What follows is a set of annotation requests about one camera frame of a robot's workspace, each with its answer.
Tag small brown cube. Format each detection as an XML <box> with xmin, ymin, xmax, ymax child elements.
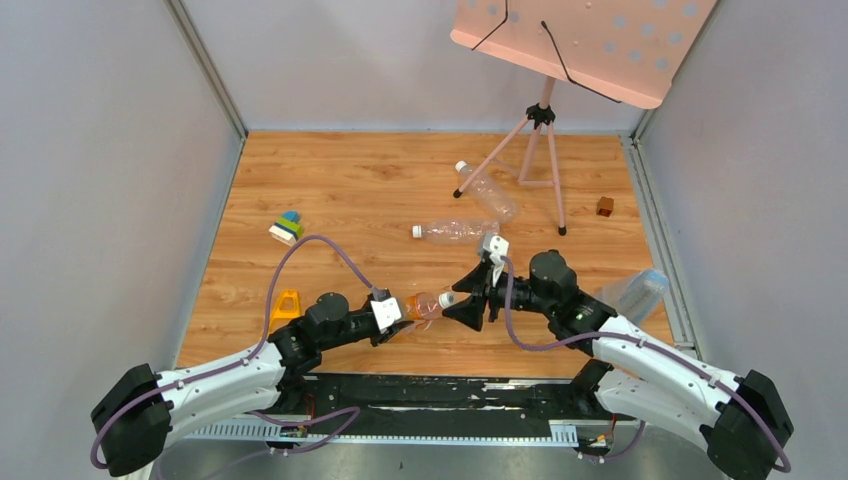
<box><xmin>595</xmin><ymin>196</ymin><xmax>615</xmax><ymax>218</ymax></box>

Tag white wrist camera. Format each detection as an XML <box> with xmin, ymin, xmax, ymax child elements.
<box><xmin>477</xmin><ymin>233</ymin><xmax>509</xmax><ymax>285</ymax></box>
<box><xmin>370</xmin><ymin>297</ymin><xmax>404</xmax><ymax>332</ymax></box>

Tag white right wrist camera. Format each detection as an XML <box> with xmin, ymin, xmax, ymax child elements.
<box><xmin>477</xmin><ymin>233</ymin><xmax>509</xmax><ymax>285</ymax></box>

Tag yellow triangular toy block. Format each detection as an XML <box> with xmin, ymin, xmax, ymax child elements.
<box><xmin>269</xmin><ymin>289</ymin><xmax>303</xmax><ymax>333</ymax></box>

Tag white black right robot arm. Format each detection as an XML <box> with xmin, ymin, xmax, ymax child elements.
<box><xmin>444</xmin><ymin>250</ymin><xmax>794</xmax><ymax>479</ymax></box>

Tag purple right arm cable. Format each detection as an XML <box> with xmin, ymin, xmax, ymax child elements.
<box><xmin>502</xmin><ymin>256</ymin><xmax>793</xmax><ymax>474</ymax></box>

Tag orange label plastic bottle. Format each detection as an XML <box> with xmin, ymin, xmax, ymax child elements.
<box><xmin>399</xmin><ymin>292</ymin><xmax>444</xmax><ymax>335</ymax></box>

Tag pink music stand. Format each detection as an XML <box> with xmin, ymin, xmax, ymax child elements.
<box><xmin>450</xmin><ymin>0</ymin><xmax>717</xmax><ymax>235</ymax></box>

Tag clear bottle near stand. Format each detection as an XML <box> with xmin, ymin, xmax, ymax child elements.
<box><xmin>453</xmin><ymin>172</ymin><xmax>520</xmax><ymax>224</ymax></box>

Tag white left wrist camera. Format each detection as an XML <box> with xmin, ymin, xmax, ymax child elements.
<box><xmin>370</xmin><ymin>297</ymin><xmax>404</xmax><ymax>332</ymax></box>

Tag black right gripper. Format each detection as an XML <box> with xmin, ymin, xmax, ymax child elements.
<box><xmin>442</xmin><ymin>261</ymin><xmax>555</xmax><ymax>331</ymax></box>

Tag white bottle cap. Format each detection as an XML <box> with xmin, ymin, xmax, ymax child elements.
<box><xmin>438</xmin><ymin>292</ymin><xmax>456</xmax><ymax>309</ymax></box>

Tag black metal base rail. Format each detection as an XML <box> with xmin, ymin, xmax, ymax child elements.
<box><xmin>135</xmin><ymin>370</ymin><xmax>743</xmax><ymax>448</ymax></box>

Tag stacked toy building blocks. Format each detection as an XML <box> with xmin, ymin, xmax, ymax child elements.
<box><xmin>268</xmin><ymin>210</ymin><xmax>304</xmax><ymax>246</ymax></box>

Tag clear bottle lying centre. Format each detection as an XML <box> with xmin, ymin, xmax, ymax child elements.
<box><xmin>411</xmin><ymin>219</ymin><xmax>500</xmax><ymax>245</ymax></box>

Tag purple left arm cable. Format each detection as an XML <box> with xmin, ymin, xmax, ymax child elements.
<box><xmin>89</xmin><ymin>234</ymin><xmax>389</xmax><ymax>472</ymax></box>

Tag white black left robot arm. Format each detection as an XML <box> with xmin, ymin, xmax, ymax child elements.
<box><xmin>90</xmin><ymin>293</ymin><xmax>412</xmax><ymax>477</ymax></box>

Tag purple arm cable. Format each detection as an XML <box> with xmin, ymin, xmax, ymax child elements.
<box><xmin>502</xmin><ymin>256</ymin><xmax>793</xmax><ymax>474</ymax></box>
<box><xmin>89</xmin><ymin>234</ymin><xmax>389</xmax><ymax>472</ymax></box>

